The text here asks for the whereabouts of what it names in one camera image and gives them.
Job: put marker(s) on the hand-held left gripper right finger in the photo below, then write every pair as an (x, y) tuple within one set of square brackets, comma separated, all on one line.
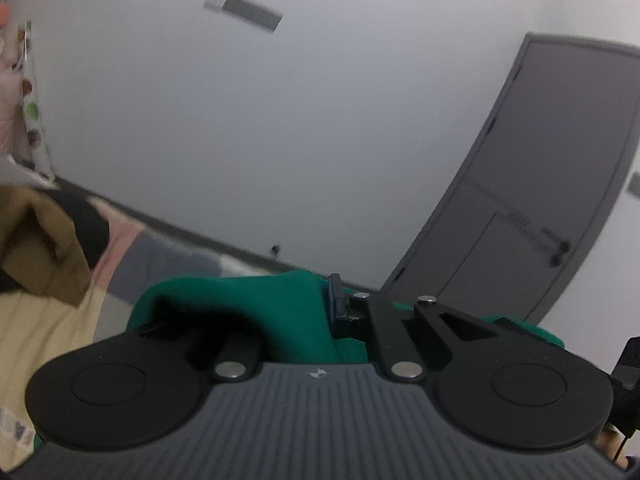
[(333, 302)]

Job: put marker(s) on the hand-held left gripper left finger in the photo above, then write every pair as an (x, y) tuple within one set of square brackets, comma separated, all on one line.
[(235, 360)]

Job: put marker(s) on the green hoodie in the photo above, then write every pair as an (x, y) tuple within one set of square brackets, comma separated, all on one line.
[(225, 295)]

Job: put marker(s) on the person's right hand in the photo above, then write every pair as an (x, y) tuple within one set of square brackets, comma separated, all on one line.
[(610, 442)]

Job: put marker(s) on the dark cloth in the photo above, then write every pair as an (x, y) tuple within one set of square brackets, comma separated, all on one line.
[(87, 225)]

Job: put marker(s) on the patchwork bed blanket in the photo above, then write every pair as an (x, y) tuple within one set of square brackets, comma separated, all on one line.
[(30, 330)]

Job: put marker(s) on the brown jacket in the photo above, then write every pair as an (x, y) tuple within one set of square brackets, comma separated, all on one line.
[(40, 240)]

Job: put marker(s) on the grey door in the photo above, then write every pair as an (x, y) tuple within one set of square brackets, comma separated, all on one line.
[(540, 135)]

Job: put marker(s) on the printed white bag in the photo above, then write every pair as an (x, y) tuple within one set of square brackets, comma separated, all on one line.
[(35, 125)]

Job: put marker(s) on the small grey wall panel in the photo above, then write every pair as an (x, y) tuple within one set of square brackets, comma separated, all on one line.
[(635, 184)]

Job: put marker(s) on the grey wall switch panel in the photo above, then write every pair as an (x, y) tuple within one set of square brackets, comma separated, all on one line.
[(252, 12)]

